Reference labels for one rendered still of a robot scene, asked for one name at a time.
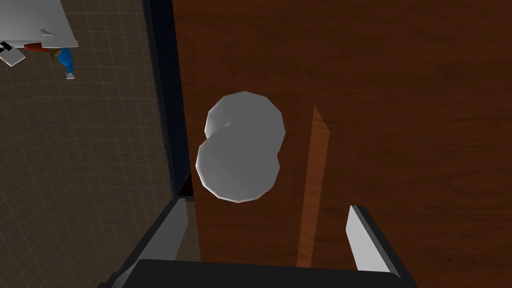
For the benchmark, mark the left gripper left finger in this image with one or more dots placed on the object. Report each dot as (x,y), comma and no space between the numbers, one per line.
(160,240)

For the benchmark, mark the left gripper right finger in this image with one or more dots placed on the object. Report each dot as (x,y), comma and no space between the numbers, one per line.
(370,244)

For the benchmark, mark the grey round door knob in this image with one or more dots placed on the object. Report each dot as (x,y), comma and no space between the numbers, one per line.
(240,148)

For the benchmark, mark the brown wooden door leaf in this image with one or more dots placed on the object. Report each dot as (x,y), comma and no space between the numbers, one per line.
(380,120)

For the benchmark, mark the white table with items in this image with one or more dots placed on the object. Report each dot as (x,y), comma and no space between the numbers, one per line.
(36,28)

